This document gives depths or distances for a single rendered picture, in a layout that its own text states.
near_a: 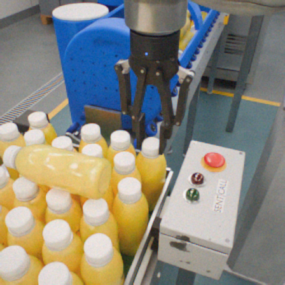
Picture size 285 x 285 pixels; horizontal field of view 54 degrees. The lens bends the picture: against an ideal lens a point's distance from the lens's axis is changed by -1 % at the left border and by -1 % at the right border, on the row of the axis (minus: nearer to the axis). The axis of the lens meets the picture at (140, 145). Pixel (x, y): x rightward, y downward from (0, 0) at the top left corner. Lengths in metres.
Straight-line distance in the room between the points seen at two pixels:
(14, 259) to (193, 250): 0.25
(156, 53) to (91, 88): 0.38
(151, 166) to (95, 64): 0.31
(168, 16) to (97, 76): 0.38
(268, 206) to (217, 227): 0.79
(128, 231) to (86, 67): 0.42
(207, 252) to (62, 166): 0.25
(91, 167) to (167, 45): 0.21
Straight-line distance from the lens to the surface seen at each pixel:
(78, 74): 0.77
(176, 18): 0.41
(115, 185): 0.55
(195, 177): 0.46
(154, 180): 0.59
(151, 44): 0.42
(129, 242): 0.56
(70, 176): 0.44
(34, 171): 0.47
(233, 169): 0.50
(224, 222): 0.43
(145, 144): 0.56
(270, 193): 1.15
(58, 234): 0.44
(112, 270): 0.44
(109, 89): 0.75
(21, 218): 0.48
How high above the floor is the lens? 1.44
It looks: 41 degrees down
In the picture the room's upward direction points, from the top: straight up
